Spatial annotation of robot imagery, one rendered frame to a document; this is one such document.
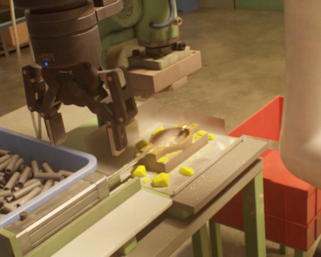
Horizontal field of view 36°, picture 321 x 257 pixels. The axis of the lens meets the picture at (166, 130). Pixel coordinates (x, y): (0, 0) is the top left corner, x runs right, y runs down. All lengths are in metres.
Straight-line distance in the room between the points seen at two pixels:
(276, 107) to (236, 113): 1.76
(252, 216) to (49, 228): 0.56
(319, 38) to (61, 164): 0.66
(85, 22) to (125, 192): 0.53
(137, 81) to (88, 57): 0.48
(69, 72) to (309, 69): 0.41
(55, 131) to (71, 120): 0.94
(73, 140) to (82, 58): 0.79
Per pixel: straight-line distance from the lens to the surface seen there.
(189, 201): 0.99
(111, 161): 1.17
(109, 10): 0.59
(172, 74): 1.03
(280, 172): 1.95
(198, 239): 1.68
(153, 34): 1.01
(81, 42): 0.54
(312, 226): 1.56
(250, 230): 1.30
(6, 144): 1.35
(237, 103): 4.01
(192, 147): 1.14
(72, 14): 0.53
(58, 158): 1.18
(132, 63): 1.05
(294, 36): 0.82
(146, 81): 1.00
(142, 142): 1.20
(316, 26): 0.80
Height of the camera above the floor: 1.54
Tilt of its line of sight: 25 degrees down
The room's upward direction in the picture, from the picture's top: 8 degrees counter-clockwise
